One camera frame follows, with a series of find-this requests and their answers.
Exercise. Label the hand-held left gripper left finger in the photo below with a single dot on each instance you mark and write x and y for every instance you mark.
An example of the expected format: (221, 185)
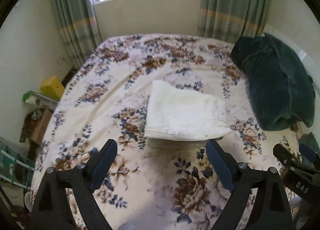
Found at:
(103, 167)

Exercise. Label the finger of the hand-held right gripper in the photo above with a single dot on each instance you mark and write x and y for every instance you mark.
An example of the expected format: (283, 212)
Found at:
(310, 152)
(285, 156)

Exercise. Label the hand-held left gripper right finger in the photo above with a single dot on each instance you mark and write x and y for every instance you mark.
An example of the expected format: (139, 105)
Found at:
(222, 167)

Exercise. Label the white pants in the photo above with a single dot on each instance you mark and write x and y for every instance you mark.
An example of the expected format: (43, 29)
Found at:
(182, 112)

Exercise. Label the folded dark teal cloth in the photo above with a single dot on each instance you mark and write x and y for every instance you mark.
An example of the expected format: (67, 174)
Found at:
(311, 138)

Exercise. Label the floral blanket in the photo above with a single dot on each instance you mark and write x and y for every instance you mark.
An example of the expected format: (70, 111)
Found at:
(105, 110)

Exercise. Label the cardboard box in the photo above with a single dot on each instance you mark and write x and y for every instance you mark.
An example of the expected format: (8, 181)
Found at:
(41, 128)

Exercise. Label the dark green quilt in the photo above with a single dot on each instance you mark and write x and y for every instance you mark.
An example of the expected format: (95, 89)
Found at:
(277, 82)

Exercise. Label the teal shelf rack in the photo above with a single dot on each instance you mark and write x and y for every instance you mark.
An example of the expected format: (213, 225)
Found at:
(15, 167)

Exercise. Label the yellow box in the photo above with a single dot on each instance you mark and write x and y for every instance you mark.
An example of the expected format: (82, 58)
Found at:
(52, 87)

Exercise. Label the clear container with green bag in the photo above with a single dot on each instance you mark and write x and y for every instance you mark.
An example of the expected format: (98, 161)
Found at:
(37, 98)

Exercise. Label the white headboard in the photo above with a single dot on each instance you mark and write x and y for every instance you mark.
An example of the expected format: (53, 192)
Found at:
(303, 55)

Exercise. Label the green curtain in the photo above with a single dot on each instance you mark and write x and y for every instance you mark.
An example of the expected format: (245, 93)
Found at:
(75, 15)
(232, 2)

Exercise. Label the wall socket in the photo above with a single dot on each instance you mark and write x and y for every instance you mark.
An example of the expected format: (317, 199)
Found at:
(61, 60)

